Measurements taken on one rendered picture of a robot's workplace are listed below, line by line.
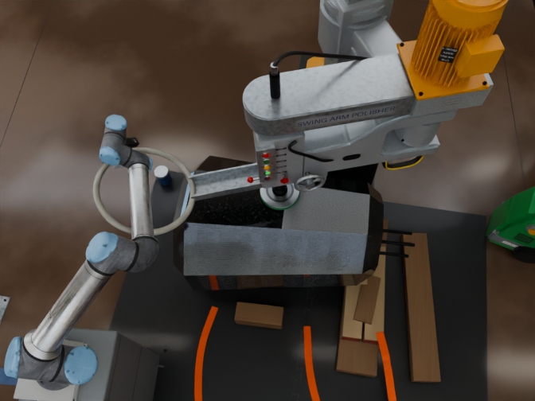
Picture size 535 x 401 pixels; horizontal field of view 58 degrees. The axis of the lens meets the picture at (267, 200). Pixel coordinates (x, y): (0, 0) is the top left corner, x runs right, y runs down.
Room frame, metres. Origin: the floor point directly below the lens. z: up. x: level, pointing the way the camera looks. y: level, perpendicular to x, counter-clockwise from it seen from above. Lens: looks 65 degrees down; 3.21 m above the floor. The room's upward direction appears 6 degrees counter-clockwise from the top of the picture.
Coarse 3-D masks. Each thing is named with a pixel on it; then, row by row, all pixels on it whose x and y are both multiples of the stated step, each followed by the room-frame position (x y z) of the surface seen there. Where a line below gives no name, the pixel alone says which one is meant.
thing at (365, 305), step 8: (368, 280) 0.80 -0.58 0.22; (376, 280) 0.79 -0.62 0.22; (368, 288) 0.75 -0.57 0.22; (376, 288) 0.74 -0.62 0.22; (360, 296) 0.70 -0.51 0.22; (368, 296) 0.70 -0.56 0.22; (376, 296) 0.69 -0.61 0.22; (360, 304) 0.66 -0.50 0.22; (368, 304) 0.65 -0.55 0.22; (360, 312) 0.61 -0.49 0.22; (368, 312) 0.60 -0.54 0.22; (360, 320) 0.56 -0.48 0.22; (368, 320) 0.56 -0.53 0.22
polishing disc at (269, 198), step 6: (288, 186) 1.19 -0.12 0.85; (264, 192) 1.17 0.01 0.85; (270, 192) 1.17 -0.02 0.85; (288, 192) 1.16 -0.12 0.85; (294, 192) 1.15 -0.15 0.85; (264, 198) 1.13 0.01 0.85; (270, 198) 1.13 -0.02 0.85; (276, 198) 1.13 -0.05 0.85; (282, 198) 1.12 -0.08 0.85; (288, 198) 1.12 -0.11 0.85; (294, 198) 1.12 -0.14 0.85; (270, 204) 1.09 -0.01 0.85; (276, 204) 1.09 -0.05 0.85; (282, 204) 1.09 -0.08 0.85; (288, 204) 1.08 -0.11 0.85
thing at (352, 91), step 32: (352, 64) 1.29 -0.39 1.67; (384, 64) 1.27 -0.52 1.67; (256, 96) 1.18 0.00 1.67; (288, 96) 1.17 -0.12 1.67; (320, 96) 1.15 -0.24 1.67; (352, 96) 1.13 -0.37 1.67; (384, 96) 1.12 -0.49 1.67; (448, 96) 1.10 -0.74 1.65; (480, 96) 1.12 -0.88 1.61; (256, 128) 1.09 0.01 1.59; (288, 128) 1.07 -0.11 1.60
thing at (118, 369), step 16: (80, 336) 0.50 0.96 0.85; (96, 336) 0.49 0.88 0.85; (112, 336) 0.49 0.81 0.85; (96, 352) 0.42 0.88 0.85; (112, 352) 0.41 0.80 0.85; (128, 352) 0.44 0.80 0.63; (144, 352) 0.48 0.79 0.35; (112, 368) 0.34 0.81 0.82; (128, 368) 0.37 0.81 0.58; (144, 368) 0.40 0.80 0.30; (80, 384) 0.28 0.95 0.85; (96, 384) 0.27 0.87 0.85; (112, 384) 0.27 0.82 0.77; (128, 384) 0.29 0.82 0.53; (144, 384) 0.32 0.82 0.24; (32, 400) 0.23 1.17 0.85; (80, 400) 0.21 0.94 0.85; (96, 400) 0.20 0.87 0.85; (112, 400) 0.21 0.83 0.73; (128, 400) 0.22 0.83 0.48; (144, 400) 0.23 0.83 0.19
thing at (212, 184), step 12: (228, 168) 1.22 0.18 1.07; (240, 168) 1.21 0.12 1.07; (252, 168) 1.22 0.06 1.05; (204, 180) 1.19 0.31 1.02; (216, 180) 1.18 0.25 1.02; (228, 180) 1.17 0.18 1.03; (240, 180) 1.17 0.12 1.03; (204, 192) 1.12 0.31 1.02; (216, 192) 1.09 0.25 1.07; (228, 192) 1.10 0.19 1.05
